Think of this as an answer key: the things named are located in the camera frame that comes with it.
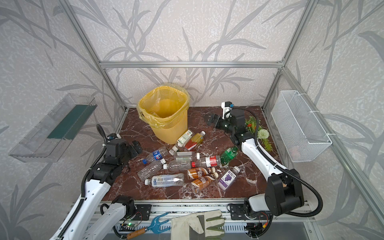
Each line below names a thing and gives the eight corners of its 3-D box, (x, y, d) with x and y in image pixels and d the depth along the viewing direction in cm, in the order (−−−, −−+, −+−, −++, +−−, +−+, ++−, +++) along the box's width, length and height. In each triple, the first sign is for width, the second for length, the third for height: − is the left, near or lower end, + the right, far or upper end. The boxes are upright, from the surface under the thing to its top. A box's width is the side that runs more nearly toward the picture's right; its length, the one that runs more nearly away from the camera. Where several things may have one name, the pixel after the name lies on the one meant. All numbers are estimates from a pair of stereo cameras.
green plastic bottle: (222, 167, 91) (223, 164, 87) (216, 161, 94) (217, 157, 90) (238, 153, 97) (240, 149, 93) (232, 147, 100) (233, 143, 96)
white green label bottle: (169, 153, 97) (167, 149, 92) (189, 134, 107) (189, 129, 102) (174, 158, 95) (173, 154, 90) (195, 137, 105) (194, 133, 100)
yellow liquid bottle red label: (184, 150, 98) (183, 145, 93) (199, 132, 108) (199, 127, 103) (191, 155, 96) (191, 150, 91) (206, 136, 105) (206, 131, 101)
